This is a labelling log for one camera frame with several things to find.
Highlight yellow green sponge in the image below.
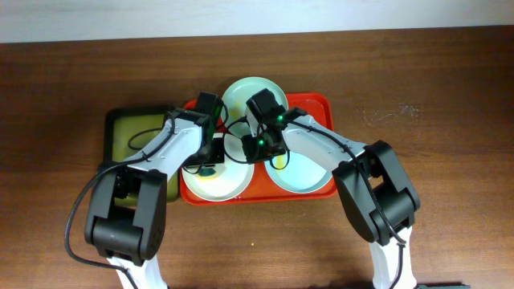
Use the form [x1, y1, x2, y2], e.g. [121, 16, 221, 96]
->
[198, 167, 217, 177]

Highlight white plate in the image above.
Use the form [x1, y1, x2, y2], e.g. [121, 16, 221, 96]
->
[180, 132, 255, 202]

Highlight light blue plate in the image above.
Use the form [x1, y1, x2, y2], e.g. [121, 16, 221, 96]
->
[264, 152, 332, 194]

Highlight mint green plate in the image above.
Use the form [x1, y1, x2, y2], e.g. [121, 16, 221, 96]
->
[221, 76, 289, 125]

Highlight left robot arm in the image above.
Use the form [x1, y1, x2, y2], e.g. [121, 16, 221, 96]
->
[84, 104, 222, 288]

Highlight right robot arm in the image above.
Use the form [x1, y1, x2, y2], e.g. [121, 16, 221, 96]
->
[243, 106, 420, 288]

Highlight red plastic tray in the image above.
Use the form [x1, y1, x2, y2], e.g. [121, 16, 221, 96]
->
[178, 92, 337, 206]

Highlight black tray with yellow liquid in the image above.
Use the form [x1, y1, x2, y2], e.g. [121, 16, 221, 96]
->
[100, 104, 181, 208]

